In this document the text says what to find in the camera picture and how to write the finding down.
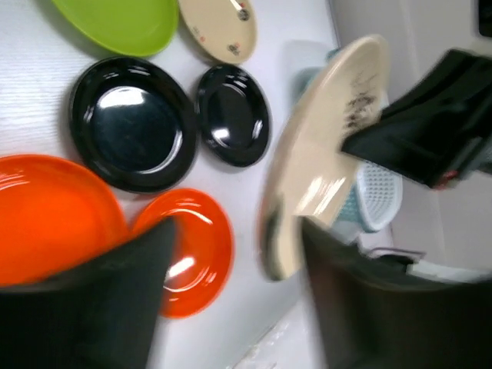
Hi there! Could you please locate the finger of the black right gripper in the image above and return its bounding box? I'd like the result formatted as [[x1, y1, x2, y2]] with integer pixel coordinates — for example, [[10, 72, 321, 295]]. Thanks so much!
[[341, 49, 491, 188]]

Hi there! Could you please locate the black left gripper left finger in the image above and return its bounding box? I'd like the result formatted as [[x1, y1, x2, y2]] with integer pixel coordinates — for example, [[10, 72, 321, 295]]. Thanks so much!
[[1, 217, 177, 368]]

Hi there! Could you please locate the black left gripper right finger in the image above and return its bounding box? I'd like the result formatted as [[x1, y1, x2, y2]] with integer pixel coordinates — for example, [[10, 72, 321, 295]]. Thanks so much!
[[300, 217, 491, 368]]

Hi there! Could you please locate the orange plate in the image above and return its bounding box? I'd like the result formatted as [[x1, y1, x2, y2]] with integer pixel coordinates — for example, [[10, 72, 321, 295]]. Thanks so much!
[[132, 188, 234, 319], [1, 155, 128, 287]]

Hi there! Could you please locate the cream plate with black brushstroke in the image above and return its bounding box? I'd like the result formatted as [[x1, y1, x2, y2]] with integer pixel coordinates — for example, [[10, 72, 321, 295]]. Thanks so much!
[[258, 35, 390, 281]]

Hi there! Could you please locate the white perforated plastic bin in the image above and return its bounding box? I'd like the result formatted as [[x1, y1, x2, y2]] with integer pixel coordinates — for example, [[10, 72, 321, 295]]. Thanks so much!
[[282, 38, 402, 232]]

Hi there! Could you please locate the cream plate with small motifs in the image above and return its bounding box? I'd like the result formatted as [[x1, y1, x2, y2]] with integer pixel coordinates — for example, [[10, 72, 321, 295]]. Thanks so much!
[[178, 0, 258, 65]]

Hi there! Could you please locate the lime green plate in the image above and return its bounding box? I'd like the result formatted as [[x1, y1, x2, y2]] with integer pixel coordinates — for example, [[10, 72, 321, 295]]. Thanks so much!
[[53, 0, 179, 57]]

